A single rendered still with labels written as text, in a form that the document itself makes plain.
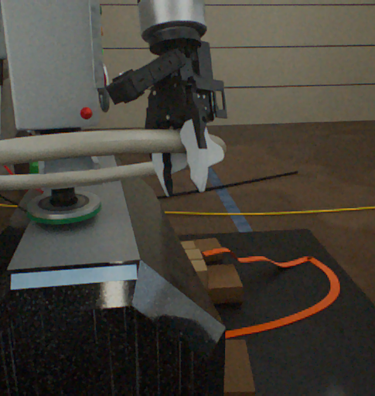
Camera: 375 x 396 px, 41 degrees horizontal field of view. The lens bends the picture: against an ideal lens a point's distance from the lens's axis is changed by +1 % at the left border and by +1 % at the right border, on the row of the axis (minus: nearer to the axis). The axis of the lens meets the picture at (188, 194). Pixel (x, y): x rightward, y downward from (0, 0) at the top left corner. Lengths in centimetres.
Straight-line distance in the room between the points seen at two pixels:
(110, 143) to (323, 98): 655
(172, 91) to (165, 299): 76
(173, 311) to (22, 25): 81
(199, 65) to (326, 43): 633
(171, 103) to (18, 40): 76
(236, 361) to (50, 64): 129
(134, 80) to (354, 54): 664
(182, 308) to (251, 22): 559
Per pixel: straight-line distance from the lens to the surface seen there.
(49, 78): 137
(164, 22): 67
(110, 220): 154
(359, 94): 730
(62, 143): 59
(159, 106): 67
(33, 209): 152
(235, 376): 197
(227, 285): 256
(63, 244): 141
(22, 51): 136
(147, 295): 129
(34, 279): 130
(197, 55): 71
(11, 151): 61
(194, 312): 137
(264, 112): 685
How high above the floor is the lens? 140
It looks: 20 degrees down
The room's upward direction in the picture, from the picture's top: straight up
